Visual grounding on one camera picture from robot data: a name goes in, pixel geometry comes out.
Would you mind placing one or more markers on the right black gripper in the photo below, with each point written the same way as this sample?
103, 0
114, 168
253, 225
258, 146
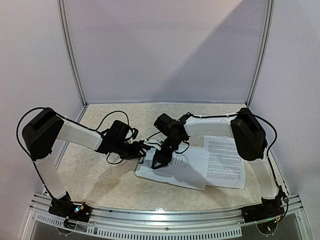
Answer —
163, 152

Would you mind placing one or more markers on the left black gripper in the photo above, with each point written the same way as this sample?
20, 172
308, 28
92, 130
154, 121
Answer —
136, 153

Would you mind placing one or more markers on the printed paper sheet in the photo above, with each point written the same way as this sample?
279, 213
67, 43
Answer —
163, 175
190, 168

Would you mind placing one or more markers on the green translucent plastic folder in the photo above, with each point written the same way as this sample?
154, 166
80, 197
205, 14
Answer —
139, 168

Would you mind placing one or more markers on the remaining printed paper stack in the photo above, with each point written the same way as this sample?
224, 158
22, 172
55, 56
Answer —
225, 167

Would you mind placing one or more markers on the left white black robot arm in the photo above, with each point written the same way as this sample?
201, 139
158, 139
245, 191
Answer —
41, 133

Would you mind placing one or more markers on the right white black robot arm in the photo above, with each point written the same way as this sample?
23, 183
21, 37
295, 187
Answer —
250, 141

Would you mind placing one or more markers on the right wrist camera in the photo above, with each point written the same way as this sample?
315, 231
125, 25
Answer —
148, 144

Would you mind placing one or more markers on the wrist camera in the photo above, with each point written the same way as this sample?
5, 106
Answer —
120, 131
148, 144

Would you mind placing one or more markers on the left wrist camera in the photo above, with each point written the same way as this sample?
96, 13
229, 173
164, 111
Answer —
120, 131

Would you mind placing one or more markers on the aluminium front rail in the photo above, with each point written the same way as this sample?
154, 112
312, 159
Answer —
124, 224

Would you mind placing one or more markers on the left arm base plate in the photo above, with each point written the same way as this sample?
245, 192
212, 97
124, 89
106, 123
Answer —
70, 210

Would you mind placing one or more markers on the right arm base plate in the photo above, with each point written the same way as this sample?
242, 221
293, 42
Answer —
262, 211

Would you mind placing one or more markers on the left aluminium frame post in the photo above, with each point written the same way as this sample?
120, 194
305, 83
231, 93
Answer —
70, 52

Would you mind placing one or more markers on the aluminium frame post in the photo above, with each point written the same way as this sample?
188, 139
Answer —
262, 51
70, 52

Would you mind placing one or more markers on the right aluminium frame post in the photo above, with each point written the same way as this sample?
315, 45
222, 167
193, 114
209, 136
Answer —
262, 51

